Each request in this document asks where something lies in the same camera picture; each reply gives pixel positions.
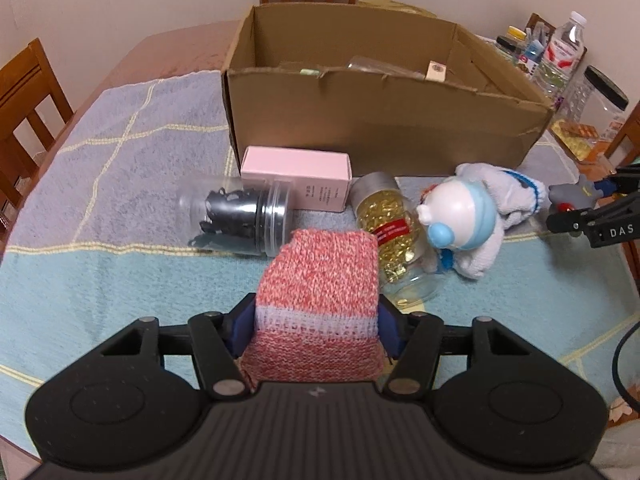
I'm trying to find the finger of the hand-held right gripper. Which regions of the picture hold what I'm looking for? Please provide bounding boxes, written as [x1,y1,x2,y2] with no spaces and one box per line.
[546,194,640,237]
[597,162,640,197]

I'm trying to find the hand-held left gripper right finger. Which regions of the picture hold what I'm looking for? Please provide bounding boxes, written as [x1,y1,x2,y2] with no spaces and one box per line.
[377,296,532,401]

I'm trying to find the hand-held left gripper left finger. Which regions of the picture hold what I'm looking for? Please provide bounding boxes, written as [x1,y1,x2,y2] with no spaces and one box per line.
[102,294,257,401]

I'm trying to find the grey shark toy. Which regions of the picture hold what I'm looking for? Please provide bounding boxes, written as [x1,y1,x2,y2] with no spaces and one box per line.
[547,175,609,212]

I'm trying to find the white socks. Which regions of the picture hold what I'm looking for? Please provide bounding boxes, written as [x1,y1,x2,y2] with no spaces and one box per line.
[439,162,549,281]

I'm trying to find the pink knitted sock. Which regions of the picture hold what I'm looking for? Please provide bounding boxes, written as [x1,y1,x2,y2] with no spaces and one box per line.
[239,228,386,391]

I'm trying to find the clear jar of golden capsules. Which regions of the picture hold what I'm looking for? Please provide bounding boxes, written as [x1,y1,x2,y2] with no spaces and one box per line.
[349,171,444,309]

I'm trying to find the blue and white toy figure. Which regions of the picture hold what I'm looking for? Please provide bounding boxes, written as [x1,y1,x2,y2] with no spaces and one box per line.
[417,175,499,252]

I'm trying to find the clear jar of black clips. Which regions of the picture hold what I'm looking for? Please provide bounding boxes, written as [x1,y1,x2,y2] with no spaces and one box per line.
[177,175,294,259]

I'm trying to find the pink rectangular box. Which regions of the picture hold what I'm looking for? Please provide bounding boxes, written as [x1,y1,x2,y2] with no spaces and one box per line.
[240,145,354,213]

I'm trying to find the brown cardboard box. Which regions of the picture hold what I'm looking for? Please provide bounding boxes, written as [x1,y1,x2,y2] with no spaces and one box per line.
[221,2,556,179]

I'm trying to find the large clear jar black lid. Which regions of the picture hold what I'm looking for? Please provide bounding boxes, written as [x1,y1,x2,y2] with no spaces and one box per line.
[549,65,630,164]

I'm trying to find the blue and grey checked blanket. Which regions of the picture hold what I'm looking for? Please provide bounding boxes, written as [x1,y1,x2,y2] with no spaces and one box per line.
[0,71,640,456]

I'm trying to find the clear water bottle red label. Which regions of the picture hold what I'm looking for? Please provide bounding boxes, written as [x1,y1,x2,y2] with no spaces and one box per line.
[532,9,587,102]

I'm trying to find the small bottle blue cap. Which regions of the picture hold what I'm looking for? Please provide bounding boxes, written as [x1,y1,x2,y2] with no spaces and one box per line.
[521,41,546,77]

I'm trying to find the floral cloth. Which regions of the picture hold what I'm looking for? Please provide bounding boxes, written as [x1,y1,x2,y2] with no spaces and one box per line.
[597,394,640,467]

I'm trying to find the small jar black lid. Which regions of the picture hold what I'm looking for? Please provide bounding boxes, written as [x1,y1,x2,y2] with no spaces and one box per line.
[494,34,522,59]

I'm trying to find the black cable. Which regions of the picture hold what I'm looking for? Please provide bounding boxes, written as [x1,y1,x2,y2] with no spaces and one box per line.
[612,319,640,407]

